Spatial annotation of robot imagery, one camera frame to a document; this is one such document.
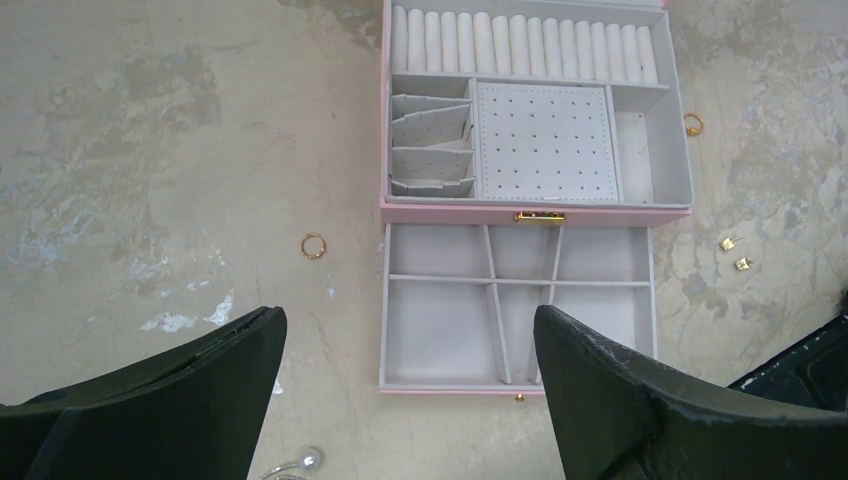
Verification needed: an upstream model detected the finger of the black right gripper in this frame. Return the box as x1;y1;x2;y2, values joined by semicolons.
728;313;847;412

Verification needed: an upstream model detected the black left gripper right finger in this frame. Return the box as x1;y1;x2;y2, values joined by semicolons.
533;305;847;479

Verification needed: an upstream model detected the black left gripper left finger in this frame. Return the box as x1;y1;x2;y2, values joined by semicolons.
1;307;287;479

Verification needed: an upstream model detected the pink jewelry box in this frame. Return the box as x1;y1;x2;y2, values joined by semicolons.
380;1;694;228

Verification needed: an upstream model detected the silver pearl bangle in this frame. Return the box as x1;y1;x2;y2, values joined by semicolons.
260;446;323;480

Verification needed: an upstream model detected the gold stud earring upper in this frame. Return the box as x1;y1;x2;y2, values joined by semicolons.
719;237;743;252

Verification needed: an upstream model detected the pink box pull-out drawer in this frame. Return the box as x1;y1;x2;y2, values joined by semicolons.
378;224;658;397

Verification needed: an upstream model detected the gold ring with beads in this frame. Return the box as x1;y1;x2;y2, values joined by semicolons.
299;232;328;261

